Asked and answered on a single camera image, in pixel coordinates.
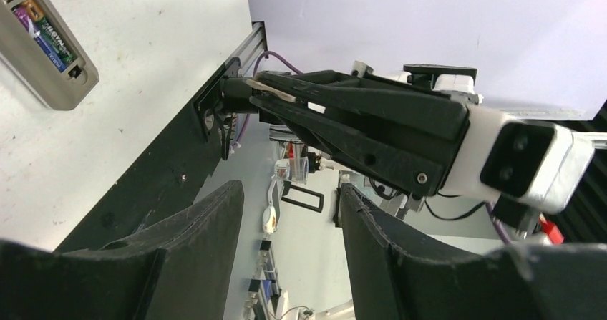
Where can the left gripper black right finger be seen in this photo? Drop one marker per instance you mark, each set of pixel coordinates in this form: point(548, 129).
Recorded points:
point(399, 272)

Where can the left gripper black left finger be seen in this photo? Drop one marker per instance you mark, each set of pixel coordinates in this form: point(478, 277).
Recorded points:
point(178, 268)

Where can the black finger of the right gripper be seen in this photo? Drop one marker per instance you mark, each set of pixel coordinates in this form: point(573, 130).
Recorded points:
point(411, 106)
point(380, 161)

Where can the beige battery cover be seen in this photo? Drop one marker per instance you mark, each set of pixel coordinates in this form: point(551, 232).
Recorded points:
point(271, 90)

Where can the beige remote control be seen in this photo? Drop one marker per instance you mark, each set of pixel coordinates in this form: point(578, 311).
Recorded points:
point(39, 47)

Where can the blue AAA battery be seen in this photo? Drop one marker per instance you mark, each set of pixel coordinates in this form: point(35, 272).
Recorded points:
point(35, 33)

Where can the orange black AAA battery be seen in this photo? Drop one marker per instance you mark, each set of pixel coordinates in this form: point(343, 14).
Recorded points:
point(52, 36)

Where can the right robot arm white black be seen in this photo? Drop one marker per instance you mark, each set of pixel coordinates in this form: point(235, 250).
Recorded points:
point(402, 132)

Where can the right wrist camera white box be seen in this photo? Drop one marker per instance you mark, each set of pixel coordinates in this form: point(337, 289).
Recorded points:
point(535, 163)

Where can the aluminium frame rail right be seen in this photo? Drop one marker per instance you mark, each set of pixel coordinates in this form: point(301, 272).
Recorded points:
point(251, 48)

